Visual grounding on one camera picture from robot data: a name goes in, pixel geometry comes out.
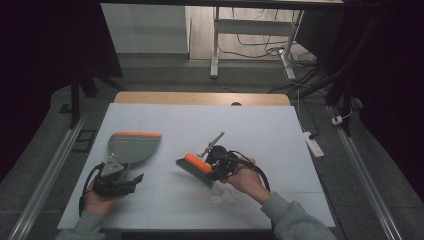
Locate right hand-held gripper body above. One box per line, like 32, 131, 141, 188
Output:
199, 131, 242, 182

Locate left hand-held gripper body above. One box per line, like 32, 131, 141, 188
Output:
92, 158, 138, 198

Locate orange hand brush grey bristles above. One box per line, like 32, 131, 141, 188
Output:
175, 153, 215, 190

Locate grey dustpan orange edge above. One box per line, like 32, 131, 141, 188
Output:
107, 131, 163, 174

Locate person's left hand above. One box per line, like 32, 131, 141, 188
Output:
83, 184, 125, 217

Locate person's right hand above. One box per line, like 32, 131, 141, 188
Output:
220, 158, 272, 205

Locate white table cover board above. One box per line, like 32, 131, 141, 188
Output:
57, 102, 336, 231

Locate wooden table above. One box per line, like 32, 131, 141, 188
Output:
114, 91, 292, 107

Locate white power strip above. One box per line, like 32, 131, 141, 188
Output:
302, 131, 325, 159

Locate black stand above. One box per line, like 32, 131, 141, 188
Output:
324, 59, 363, 138
68, 64, 128, 130

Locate pale grey cabinet panel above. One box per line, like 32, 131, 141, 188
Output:
100, 3, 192, 55

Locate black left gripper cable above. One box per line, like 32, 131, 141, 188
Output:
78, 162, 106, 217

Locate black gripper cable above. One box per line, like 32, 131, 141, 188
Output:
228, 150, 272, 194
78, 162, 106, 217

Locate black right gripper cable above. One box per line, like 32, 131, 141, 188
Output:
228, 150, 272, 194

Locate black rectangular floor frame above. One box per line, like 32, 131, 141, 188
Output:
70, 129, 98, 154

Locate metal floor rail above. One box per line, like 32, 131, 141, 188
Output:
327, 105, 404, 240
8, 111, 89, 240

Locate tangled black floor cables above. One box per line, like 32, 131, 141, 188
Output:
218, 8, 331, 96

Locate white desk frame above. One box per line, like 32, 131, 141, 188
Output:
209, 6, 305, 80

